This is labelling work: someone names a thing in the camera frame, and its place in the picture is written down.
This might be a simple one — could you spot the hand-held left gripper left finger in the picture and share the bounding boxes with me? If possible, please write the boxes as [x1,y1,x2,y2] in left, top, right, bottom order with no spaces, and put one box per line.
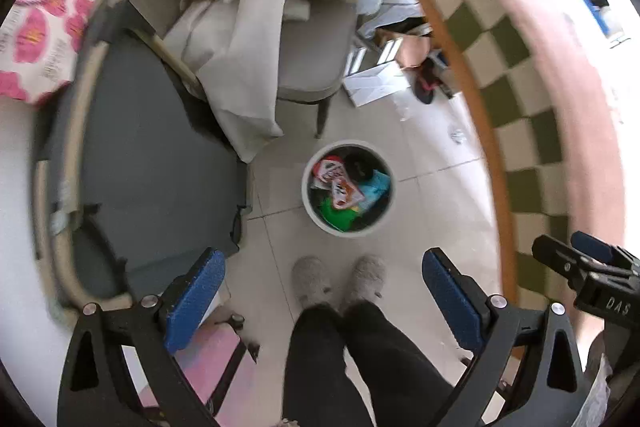
[56,248,227,427]

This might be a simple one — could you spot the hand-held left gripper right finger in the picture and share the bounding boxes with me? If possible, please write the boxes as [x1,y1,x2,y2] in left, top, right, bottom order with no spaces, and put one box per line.
[421,248,586,427]

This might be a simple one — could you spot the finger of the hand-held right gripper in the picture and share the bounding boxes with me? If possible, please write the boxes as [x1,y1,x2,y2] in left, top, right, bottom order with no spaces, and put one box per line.
[571,231,640,278]
[531,235,596,280]

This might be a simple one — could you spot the light blue wrapper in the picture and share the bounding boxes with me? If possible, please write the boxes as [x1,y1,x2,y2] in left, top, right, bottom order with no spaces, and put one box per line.
[357,171,392,212]

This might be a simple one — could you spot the green packet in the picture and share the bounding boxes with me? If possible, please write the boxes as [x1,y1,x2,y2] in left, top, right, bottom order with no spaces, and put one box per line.
[319,197,361,230]

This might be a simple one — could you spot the white round trash bin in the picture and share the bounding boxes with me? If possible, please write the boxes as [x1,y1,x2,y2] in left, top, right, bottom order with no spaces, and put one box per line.
[301,139,396,238]

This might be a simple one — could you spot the red white snack packet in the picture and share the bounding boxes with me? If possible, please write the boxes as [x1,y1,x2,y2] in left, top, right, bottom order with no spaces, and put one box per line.
[312,158,348,182]
[327,177,366,210]

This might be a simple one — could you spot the pink wheeled stool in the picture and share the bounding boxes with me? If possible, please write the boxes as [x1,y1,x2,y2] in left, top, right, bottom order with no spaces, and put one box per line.
[135,292,261,418]

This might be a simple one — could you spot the person's right leg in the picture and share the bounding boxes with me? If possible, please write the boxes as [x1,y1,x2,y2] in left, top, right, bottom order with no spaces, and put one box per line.
[342,299,456,427]

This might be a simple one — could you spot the person's leg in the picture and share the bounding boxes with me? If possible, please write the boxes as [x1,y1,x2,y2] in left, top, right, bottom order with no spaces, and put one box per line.
[282,302,376,427]
[342,299,456,427]

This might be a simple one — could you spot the grey fluffy slipper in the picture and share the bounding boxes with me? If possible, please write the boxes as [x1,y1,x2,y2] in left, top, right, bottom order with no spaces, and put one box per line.
[291,255,333,308]
[341,255,388,308]

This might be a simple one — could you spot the person's left leg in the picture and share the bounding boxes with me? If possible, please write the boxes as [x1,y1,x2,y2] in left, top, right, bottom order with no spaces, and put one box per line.
[282,302,376,427]

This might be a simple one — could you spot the grey armchair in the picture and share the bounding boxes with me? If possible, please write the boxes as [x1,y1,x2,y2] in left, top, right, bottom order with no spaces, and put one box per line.
[32,0,256,313]

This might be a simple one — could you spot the patterned tablecloth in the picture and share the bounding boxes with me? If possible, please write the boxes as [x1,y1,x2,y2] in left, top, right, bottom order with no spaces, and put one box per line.
[415,0,631,308]

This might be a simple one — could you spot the black pink sandal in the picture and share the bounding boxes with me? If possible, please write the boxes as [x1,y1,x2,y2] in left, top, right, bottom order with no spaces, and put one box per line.
[412,57,451,105]

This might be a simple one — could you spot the white cloth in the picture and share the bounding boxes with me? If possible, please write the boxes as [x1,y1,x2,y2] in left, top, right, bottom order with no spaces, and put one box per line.
[162,0,301,162]

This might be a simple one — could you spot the white paper sheets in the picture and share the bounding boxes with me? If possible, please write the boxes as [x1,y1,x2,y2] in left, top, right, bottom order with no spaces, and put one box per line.
[342,62,416,108]

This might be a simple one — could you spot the blue object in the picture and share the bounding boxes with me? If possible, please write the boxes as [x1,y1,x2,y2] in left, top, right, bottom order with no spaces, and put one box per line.
[560,0,616,38]

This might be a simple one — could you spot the brown paper bag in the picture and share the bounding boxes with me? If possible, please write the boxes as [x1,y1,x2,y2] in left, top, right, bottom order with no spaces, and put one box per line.
[375,27,431,68]

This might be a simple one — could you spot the beige cushioned chair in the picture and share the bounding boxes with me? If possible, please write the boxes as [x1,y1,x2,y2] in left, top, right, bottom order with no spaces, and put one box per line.
[272,0,361,140]

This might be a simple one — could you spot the pink floral box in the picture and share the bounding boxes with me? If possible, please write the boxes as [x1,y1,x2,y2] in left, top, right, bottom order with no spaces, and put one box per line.
[0,0,98,108]

